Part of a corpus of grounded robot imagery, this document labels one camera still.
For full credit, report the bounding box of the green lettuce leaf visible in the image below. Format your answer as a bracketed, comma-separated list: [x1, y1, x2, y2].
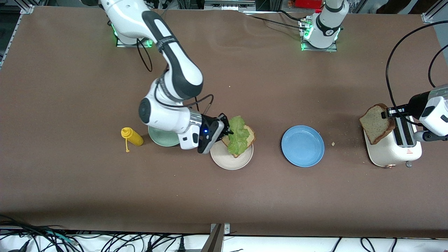
[227, 116, 251, 155]

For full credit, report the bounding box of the light bread slice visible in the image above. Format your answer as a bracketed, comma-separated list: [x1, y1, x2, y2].
[221, 124, 256, 158]

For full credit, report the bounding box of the dark-crust bread slice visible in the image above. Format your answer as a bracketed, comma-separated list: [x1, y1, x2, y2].
[359, 103, 396, 145]

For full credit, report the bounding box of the yellow squeeze bottle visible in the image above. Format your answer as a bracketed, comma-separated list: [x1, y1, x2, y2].
[121, 127, 144, 153]

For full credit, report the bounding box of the beige round plate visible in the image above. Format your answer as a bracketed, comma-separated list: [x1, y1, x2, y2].
[210, 140, 254, 170]

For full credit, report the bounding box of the green round plate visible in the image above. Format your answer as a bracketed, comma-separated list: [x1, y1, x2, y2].
[148, 126, 183, 147]

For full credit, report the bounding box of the blue round plate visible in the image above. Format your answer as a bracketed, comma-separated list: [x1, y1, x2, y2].
[281, 125, 325, 168]

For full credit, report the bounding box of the white two-slot toaster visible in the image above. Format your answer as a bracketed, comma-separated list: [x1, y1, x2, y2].
[364, 121, 422, 168]

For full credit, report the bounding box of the grey metal box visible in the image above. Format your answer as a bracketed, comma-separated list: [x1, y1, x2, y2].
[204, 0, 257, 11]

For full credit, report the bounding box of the red box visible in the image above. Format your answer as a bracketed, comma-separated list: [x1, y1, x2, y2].
[295, 0, 323, 9]

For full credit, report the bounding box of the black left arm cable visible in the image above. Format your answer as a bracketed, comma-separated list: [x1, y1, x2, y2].
[386, 19, 448, 126]

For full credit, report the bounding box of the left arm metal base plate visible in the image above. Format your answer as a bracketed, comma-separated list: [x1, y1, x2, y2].
[300, 19, 338, 52]

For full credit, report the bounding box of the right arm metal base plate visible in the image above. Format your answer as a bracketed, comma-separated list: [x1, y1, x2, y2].
[116, 33, 155, 48]

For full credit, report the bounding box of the black base cable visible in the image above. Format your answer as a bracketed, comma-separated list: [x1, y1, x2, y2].
[241, 10, 312, 32]

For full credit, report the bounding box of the metal corner bracket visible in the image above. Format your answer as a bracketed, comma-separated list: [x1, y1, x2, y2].
[200, 223, 231, 252]

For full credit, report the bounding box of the teal cable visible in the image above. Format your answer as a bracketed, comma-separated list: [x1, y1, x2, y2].
[45, 231, 76, 244]

